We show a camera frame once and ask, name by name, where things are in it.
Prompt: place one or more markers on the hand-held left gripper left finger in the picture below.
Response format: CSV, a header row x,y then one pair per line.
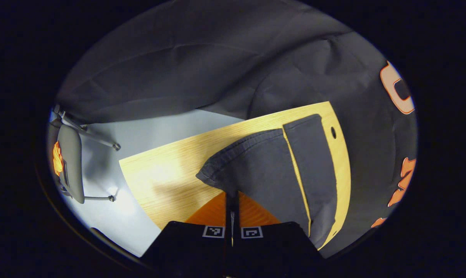
x,y
190,247

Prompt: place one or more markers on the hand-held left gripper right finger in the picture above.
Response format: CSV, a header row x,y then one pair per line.
x,y
275,247

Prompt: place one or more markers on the dark grey jeans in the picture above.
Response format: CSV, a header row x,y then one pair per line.
x,y
264,170

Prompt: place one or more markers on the grey chair with metal legs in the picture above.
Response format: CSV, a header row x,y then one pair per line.
x,y
71,162

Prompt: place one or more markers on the orange object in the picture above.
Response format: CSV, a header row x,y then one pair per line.
x,y
57,160

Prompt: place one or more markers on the black backdrop cloth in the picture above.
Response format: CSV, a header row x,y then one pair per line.
x,y
179,58

